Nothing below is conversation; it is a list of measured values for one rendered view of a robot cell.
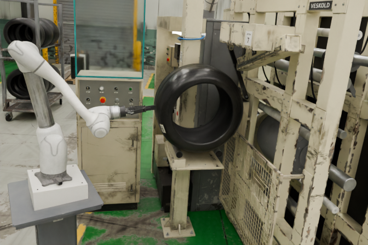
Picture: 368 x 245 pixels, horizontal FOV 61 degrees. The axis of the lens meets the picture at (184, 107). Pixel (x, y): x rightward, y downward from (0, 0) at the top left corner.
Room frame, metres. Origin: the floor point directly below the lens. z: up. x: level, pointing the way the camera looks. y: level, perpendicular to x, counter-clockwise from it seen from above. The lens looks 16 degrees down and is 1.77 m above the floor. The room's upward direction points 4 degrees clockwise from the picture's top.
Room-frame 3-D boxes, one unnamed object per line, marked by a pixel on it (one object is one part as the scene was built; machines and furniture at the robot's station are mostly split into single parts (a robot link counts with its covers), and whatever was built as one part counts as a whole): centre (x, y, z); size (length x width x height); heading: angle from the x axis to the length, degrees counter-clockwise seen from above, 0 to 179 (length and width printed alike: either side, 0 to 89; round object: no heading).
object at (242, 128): (2.44, -0.41, 1.05); 0.20 x 0.15 x 0.30; 13
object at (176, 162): (2.11, 0.05, 0.84); 0.36 x 0.09 x 0.06; 13
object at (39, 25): (5.40, 2.64, 0.96); 1.36 x 0.71 x 1.92; 2
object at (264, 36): (2.08, -0.41, 1.71); 0.61 x 0.25 x 0.15; 13
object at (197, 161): (2.14, -0.09, 0.80); 0.37 x 0.36 x 0.02; 103
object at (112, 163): (2.73, 0.67, 0.63); 0.56 x 0.41 x 1.27; 103
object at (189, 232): (2.39, -0.02, 0.02); 0.27 x 0.27 x 0.04; 13
